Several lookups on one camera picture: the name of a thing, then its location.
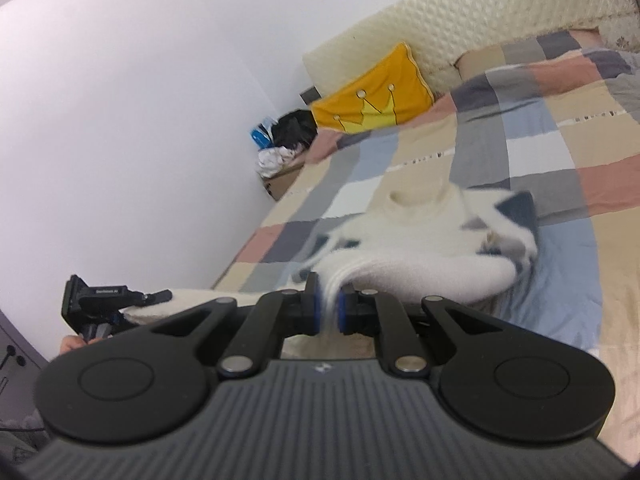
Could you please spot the person's left hand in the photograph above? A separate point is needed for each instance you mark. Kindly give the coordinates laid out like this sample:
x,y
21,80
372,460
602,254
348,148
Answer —
x,y
72,344

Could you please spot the white pillow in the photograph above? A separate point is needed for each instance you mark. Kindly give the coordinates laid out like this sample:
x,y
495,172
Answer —
x,y
445,80

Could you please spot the cream striped fluffy sweater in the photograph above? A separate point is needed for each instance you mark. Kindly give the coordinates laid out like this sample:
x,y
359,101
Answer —
x,y
425,270

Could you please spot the grey cabinet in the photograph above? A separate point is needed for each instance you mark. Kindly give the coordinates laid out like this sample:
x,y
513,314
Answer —
x,y
20,330

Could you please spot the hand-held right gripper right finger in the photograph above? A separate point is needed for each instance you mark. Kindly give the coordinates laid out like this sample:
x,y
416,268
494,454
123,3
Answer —
x,y
343,315

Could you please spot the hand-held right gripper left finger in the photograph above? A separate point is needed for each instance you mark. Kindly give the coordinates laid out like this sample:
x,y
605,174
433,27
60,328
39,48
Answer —
x,y
313,310

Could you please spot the white crumpled cloth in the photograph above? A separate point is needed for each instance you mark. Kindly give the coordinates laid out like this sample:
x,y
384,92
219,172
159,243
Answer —
x,y
275,160

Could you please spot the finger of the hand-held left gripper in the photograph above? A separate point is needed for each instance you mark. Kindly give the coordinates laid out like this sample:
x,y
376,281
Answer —
x,y
157,296

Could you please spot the cardboard box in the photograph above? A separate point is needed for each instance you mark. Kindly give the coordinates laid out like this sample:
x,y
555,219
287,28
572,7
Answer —
x,y
282,185

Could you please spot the yellow crown pillow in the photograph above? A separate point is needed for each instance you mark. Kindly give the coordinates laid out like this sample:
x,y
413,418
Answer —
x,y
395,80

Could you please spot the cream quilted headboard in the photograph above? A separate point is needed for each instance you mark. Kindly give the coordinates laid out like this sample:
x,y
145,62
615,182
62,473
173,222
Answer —
x,y
475,20

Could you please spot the grey wall switch panel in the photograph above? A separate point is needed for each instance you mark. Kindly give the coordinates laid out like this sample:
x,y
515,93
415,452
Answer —
x,y
310,96

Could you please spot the blue packet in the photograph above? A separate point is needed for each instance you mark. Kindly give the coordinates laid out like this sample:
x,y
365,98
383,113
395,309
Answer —
x,y
260,137

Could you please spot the checkered patchwork blanket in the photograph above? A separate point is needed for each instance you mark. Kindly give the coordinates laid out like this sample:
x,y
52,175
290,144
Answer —
x,y
540,160

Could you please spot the floral cream pillow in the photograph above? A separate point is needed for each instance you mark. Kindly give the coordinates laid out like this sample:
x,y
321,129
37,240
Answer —
x,y
622,30

